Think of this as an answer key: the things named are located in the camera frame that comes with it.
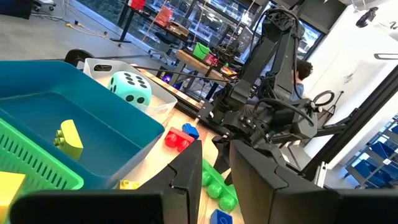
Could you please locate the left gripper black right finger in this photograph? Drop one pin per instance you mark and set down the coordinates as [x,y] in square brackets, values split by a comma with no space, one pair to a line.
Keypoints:
[270,199]

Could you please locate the lime toy brick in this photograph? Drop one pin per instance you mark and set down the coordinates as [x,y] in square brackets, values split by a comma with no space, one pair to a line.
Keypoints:
[71,140]

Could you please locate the blue sloped toy brick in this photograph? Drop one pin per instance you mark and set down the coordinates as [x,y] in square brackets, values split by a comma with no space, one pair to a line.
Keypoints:
[190,130]

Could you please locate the long green toy brick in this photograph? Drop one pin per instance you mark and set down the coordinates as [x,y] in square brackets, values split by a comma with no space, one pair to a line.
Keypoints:
[217,189]

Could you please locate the green slatted plastic basket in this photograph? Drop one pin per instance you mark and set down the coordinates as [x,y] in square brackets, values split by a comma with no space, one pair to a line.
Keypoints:
[31,161]

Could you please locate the person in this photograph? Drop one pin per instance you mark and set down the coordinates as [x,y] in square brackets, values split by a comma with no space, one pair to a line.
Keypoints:
[303,70]

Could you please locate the small red toy brick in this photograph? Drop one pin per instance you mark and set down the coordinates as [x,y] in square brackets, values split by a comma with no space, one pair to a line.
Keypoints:
[178,140]

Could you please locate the green background bin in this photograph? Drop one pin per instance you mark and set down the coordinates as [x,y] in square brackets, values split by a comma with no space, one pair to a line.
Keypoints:
[201,51]

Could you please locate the red box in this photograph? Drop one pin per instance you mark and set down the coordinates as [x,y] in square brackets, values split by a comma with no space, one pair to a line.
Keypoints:
[136,4]

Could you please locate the wooden background table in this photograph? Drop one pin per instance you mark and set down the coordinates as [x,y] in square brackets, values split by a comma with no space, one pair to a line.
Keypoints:
[192,60]

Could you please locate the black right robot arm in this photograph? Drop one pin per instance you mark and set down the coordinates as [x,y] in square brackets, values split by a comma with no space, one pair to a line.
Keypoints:
[280,62]

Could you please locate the office chair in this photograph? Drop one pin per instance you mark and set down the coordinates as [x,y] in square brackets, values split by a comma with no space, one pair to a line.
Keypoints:
[161,42]

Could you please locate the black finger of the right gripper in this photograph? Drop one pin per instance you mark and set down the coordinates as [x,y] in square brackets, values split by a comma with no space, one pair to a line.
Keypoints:
[229,179]
[223,154]

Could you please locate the yellow rounded toy brick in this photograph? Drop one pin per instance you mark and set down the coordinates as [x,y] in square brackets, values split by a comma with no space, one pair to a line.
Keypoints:
[129,185]

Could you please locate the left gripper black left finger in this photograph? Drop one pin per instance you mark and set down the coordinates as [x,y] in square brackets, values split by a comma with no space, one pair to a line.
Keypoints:
[174,193]

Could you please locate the teal foam die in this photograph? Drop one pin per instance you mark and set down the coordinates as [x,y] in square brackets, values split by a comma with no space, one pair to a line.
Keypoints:
[130,87]

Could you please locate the blue plastic bin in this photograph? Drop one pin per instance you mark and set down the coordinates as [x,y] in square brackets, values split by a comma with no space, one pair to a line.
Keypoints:
[102,124]

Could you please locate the orange box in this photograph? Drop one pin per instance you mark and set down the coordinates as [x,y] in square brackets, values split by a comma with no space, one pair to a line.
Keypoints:
[164,17]

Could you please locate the blue storage bins shelf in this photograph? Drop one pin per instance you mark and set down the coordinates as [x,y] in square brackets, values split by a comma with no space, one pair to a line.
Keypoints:
[379,149]

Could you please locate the black wall camera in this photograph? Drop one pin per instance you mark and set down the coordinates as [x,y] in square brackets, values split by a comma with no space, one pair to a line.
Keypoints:
[367,17]

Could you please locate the clear plastic bin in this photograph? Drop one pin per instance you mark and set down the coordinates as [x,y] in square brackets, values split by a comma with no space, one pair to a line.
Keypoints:
[161,105]

